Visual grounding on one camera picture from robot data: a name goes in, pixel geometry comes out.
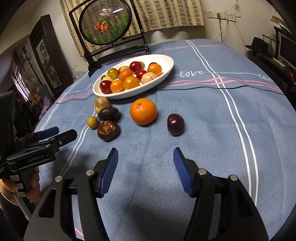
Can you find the small green-tan fruit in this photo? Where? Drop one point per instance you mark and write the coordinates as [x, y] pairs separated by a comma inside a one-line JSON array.
[[92, 122]]

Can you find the brown tan round fruit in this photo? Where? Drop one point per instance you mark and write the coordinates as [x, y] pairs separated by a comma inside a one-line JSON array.
[[122, 68]]

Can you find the left hand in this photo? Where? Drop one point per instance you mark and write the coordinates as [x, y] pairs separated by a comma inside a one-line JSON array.
[[9, 188]]

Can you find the small orange tomato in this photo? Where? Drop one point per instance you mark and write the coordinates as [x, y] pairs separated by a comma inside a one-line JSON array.
[[155, 68]]

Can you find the beige patterned curtain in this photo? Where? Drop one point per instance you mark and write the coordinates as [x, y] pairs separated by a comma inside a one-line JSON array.
[[154, 15]]

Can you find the pale beige round fruit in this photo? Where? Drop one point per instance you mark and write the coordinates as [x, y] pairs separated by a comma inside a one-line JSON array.
[[106, 78]]

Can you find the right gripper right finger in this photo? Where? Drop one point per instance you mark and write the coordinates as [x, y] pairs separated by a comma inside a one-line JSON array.
[[202, 186]]

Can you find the orange round fruit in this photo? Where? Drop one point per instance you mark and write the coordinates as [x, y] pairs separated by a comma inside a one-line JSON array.
[[117, 86]]

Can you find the yellow-orange persimmon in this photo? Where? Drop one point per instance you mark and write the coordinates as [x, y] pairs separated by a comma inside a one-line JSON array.
[[131, 82]]

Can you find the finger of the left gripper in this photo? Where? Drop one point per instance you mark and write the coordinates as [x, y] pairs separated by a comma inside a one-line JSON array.
[[59, 140], [39, 136]]

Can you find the red plum front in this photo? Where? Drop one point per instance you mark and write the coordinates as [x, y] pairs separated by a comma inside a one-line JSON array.
[[105, 87]]

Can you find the blue checked tablecloth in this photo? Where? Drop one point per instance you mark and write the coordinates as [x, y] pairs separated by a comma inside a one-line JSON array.
[[237, 121]]

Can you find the tan passion fruit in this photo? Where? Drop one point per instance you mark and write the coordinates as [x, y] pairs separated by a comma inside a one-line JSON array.
[[147, 77]]

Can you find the black metal shelf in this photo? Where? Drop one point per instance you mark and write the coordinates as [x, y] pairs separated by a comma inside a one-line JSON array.
[[265, 50]]

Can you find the dark brown oblong fruit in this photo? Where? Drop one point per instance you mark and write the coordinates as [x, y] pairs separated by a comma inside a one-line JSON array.
[[109, 114]]

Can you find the framed picture on wall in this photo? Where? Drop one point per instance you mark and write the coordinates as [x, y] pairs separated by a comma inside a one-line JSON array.
[[49, 56]]

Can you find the wall power strip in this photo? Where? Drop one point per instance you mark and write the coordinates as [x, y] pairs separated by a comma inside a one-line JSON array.
[[221, 16]]

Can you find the red plum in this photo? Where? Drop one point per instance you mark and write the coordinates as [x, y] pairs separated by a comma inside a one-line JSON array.
[[135, 66], [105, 87]]

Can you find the dark purple plum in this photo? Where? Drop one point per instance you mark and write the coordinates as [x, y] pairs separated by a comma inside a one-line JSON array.
[[175, 124]]

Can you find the small orange mandarin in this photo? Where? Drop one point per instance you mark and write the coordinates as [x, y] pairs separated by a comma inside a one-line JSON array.
[[125, 73]]

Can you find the dark brown mangosteen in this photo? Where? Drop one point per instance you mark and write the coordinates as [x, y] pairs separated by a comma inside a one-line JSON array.
[[108, 130]]

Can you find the yellow-green round fruit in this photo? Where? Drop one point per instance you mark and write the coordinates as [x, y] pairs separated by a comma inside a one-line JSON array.
[[113, 73]]

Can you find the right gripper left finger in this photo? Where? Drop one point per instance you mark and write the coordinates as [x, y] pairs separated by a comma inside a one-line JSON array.
[[91, 185]]

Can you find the large orange mandarin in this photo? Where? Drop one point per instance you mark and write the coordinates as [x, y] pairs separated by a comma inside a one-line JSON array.
[[143, 111]]

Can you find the computer monitor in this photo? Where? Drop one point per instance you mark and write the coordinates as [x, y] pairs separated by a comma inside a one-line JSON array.
[[287, 49]]

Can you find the tan apple-shaped fruit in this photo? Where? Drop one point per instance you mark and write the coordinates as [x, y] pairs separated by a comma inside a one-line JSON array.
[[100, 103]]

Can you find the round goldfish screen stand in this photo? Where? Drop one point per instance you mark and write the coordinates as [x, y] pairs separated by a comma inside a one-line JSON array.
[[107, 31]]

